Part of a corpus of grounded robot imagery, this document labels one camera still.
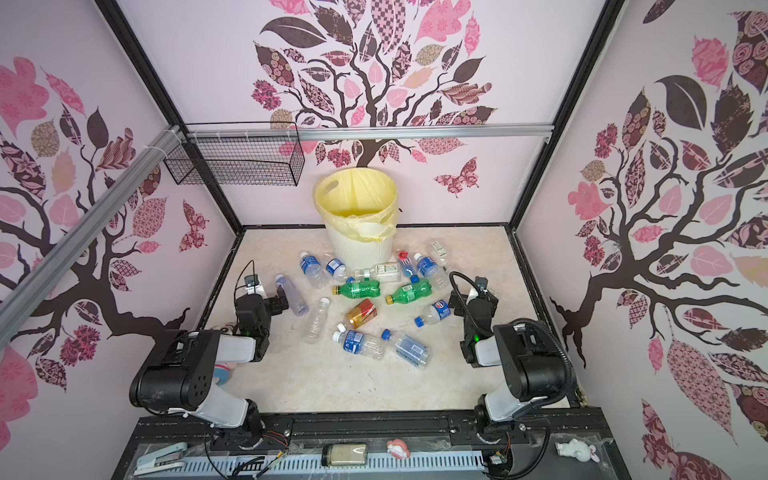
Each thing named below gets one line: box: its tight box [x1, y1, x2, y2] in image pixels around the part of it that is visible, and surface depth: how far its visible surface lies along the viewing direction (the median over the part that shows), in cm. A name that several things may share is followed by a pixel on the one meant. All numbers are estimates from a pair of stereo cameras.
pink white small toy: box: [387, 439, 410, 459], surface depth 69 cm
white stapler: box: [133, 442, 188, 476], surface depth 71 cm
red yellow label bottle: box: [346, 299, 378, 329], surface depth 92 cm
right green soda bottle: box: [385, 279, 433, 305], surface depth 97 cm
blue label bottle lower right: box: [381, 329, 432, 370], surface depth 85 cm
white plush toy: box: [554, 438, 600, 463], surface depth 71 cm
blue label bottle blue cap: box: [326, 258, 354, 284], surface depth 105 cm
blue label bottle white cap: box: [332, 329, 392, 360], surface depth 87 cm
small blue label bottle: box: [300, 251, 329, 289], surface depth 105 cm
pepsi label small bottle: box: [414, 299, 452, 328], surface depth 93 cm
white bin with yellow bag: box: [314, 167, 399, 270], surface depth 100 cm
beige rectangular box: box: [322, 443, 368, 466], surface depth 70 cm
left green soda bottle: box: [331, 280, 381, 299], surface depth 100 cm
